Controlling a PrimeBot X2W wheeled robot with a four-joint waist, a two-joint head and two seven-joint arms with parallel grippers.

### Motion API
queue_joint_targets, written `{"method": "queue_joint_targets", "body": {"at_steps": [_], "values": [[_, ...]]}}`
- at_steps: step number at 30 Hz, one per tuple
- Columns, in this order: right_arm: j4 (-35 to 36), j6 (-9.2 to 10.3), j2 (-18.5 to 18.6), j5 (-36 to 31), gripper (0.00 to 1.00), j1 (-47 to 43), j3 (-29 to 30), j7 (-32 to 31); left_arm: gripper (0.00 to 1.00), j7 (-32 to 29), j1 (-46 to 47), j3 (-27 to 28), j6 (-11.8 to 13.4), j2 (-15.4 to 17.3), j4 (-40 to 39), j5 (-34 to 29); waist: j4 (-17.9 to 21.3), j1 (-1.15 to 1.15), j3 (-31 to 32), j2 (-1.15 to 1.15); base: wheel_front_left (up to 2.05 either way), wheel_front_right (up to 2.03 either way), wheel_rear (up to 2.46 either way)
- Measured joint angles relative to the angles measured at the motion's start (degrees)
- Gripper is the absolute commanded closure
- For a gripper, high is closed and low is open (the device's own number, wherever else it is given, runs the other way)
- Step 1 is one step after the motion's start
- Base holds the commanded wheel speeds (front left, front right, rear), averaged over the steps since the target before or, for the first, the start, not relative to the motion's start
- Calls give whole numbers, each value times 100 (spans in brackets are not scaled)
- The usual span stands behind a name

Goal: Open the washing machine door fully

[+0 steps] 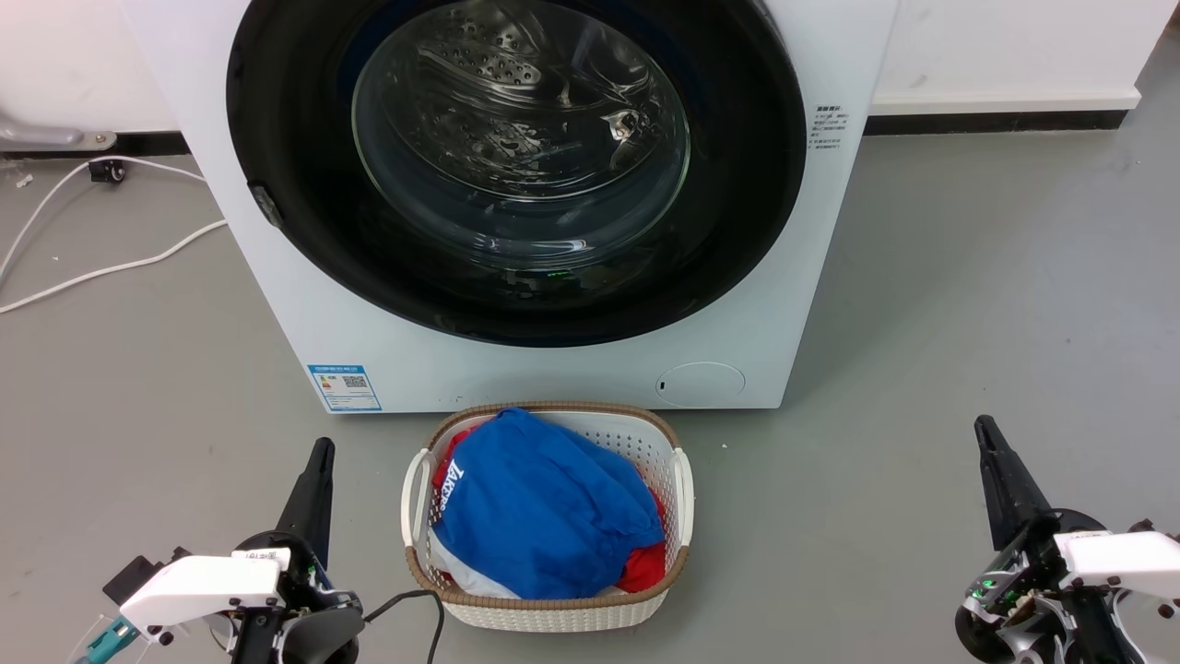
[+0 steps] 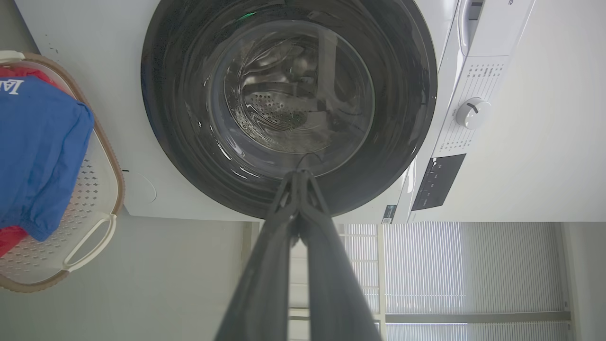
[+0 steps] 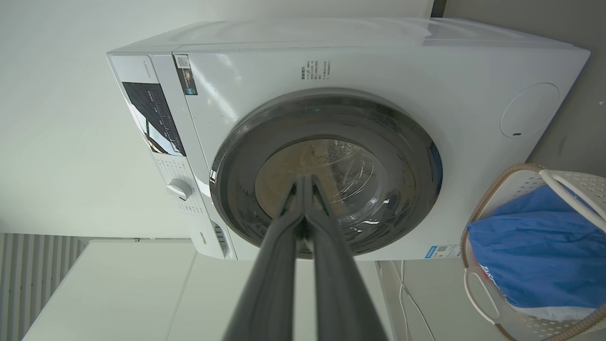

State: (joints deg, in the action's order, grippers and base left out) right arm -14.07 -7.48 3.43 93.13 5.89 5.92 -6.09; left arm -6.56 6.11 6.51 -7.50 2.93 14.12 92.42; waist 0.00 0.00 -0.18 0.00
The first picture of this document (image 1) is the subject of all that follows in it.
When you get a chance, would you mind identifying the grey text sticker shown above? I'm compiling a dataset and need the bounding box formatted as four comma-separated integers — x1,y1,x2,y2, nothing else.
808,103,848,152

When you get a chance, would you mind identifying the teal left gripper connector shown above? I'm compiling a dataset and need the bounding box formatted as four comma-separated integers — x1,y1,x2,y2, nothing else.
77,616,141,664

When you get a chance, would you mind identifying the grey metal foot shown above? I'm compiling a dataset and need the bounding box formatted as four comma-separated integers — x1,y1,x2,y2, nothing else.
0,113,119,154

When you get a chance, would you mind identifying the white woven-rim laundry basket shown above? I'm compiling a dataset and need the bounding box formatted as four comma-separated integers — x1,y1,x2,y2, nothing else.
400,401,695,634

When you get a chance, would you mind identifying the round filter cover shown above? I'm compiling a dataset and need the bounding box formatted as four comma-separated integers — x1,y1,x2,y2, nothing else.
655,361,747,409

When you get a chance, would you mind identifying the round glass washer door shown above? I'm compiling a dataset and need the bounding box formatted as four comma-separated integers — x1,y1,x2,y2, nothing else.
226,0,808,349

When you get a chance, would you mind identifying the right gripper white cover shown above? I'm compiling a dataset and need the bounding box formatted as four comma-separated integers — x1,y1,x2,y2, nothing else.
953,414,1180,664

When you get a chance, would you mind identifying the blue garment with white print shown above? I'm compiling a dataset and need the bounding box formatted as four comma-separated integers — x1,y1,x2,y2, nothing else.
431,409,667,600

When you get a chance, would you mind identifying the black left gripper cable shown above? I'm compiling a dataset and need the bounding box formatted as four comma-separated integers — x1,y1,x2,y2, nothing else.
361,589,447,664

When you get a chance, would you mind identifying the black baseboard strip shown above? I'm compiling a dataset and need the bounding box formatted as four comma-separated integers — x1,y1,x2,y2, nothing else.
863,110,1131,137

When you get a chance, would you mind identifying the white front-load washing machine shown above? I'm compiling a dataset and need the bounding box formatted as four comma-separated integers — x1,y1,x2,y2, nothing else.
118,0,900,415

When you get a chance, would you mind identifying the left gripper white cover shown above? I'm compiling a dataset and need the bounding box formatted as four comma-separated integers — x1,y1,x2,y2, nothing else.
101,437,366,664

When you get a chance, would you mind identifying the blue energy label sticker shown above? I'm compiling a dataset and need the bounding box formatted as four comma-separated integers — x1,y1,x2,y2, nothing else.
307,364,383,413

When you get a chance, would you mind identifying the red garment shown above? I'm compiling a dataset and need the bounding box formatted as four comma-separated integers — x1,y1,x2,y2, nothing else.
431,426,668,595

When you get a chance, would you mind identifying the white power cable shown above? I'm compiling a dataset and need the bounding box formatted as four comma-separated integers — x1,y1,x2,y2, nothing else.
0,155,207,282
0,219,229,315

